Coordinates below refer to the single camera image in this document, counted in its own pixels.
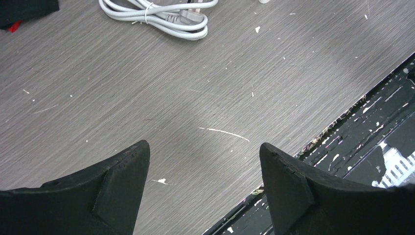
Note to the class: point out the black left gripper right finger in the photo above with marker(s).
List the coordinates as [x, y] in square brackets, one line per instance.
[304, 200]

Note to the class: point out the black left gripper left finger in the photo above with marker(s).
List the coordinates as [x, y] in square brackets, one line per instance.
[102, 199]

